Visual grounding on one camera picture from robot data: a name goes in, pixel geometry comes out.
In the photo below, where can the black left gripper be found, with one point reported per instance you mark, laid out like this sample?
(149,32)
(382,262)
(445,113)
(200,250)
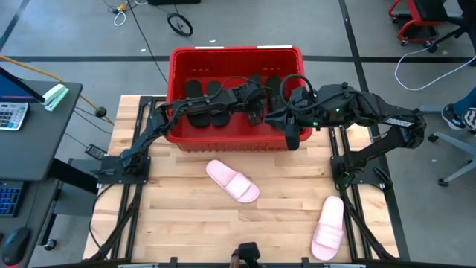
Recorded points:
(251,104)

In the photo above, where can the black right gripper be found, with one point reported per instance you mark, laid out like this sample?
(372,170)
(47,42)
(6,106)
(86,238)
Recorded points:
(312,111)

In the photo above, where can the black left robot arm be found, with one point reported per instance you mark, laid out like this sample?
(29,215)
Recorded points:
(208,102)

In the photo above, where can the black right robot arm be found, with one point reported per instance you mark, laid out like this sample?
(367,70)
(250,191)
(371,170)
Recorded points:
(372,106)

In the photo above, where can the red plastic bin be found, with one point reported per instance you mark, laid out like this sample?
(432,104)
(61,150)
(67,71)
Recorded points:
(230,134)

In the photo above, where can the pink foam slide sandal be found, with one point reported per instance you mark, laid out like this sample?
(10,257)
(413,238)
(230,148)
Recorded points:
(234,182)
(329,227)

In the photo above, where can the red chair base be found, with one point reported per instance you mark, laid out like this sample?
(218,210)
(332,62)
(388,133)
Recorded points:
(399,35)

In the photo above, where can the black power adapter brick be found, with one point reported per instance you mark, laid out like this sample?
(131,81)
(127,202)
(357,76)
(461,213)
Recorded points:
(96,152)

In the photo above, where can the person's foot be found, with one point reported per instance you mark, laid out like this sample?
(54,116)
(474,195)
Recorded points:
(470,119)
(453,117)

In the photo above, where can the grey office chair base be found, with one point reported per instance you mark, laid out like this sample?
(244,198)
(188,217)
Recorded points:
(455,141)

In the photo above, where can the person's leg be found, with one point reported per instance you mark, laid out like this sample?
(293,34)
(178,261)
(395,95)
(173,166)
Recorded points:
(468,102)

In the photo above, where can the mint green stapler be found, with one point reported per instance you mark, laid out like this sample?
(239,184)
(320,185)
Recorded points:
(56,96)

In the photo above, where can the black office desk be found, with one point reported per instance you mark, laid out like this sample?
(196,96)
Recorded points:
(33,145)

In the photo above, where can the computer monitor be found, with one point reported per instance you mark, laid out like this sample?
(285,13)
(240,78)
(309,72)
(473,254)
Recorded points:
(15,89)

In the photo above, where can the grey desk calculator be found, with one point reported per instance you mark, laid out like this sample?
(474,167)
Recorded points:
(13,115)

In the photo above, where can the blue backlit keyboard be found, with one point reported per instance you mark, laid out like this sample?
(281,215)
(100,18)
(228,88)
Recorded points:
(10,199)

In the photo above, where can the black computer mouse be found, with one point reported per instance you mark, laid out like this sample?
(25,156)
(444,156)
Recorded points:
(15,245)

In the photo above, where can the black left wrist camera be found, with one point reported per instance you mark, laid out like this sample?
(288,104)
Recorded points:
(253,91)

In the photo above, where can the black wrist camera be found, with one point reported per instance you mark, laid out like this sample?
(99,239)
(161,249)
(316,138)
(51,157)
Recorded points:
(253,91)
(299,97)

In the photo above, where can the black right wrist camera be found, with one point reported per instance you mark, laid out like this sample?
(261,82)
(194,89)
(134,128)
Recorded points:
(299,97)

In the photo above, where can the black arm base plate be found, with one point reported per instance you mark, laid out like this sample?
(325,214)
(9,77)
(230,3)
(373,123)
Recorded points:
(366,178)
(111,171)

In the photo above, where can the black aluminium frame rails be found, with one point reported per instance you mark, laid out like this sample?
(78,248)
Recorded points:
(128,223)
(359,223)

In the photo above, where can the black table-level camera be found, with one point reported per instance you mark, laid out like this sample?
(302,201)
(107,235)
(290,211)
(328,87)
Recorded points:
(248,255)

